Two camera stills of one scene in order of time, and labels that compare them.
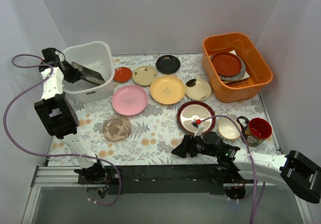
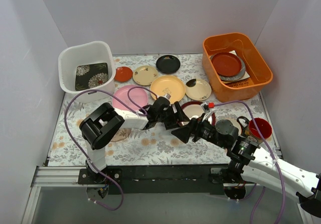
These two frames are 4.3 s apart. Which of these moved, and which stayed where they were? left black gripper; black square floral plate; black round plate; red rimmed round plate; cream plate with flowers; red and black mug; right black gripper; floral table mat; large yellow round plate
Moved: left black gripper; right black gripper; black square floral plate
Stayed: red rimmed round plate; red and black mug; floral table mat; large yellow round plate; cream plate with flowers; black round plate
